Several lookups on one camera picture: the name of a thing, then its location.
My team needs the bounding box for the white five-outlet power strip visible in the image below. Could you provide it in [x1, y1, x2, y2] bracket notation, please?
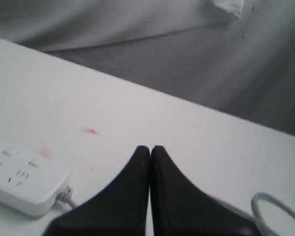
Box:
[0, 140, 69, 217]

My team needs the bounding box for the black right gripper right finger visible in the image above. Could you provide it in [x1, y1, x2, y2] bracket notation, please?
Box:
[149, 146, 257, 236]

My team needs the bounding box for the grey power cord with plug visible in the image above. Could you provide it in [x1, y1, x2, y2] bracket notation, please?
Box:
[56, 183, 295, 236]

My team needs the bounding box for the grey backdrop cloth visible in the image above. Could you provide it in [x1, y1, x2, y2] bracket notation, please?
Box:
[0, 0, 295, 135]

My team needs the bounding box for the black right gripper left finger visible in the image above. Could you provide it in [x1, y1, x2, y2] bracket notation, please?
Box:
[47, 146, 150, 236]

